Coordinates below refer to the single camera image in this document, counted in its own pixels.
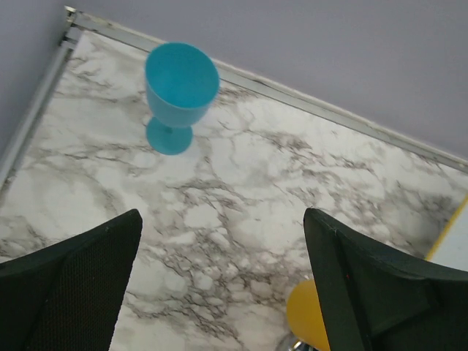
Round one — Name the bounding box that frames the yellow wine glass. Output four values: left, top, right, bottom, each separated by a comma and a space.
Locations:
286, 279, 331, 350

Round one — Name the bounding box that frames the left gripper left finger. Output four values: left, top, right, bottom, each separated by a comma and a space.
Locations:
1, 209, 143, 350

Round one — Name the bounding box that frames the chrome wine glass rack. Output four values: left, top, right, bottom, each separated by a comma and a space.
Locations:
290, 340, 315, 351

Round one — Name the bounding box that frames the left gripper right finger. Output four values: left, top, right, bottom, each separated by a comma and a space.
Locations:
303, 208, 467, 350

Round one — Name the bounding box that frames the blue wine glass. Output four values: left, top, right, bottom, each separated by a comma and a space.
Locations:
144, 42, 220, 155

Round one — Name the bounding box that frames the yellow framed whiteboard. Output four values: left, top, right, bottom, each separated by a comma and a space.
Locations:
426, 197, 468, 271

